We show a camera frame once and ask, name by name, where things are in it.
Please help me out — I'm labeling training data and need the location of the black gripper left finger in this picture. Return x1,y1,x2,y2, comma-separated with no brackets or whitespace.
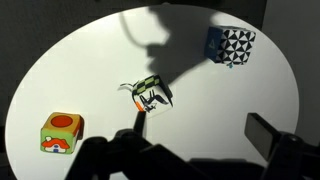
64,111,208,180

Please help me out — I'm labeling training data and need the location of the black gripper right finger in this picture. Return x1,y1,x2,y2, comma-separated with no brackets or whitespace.
244,112,320,180

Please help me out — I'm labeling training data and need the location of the white checkered fabric toy block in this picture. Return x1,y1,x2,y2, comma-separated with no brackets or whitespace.
118,74,174,118

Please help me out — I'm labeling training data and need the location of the orange green house toy block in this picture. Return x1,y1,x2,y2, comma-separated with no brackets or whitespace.
39,111,85,155

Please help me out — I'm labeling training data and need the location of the blue black-white triangle toy block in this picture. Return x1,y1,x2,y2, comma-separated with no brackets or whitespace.
203,25,257,69

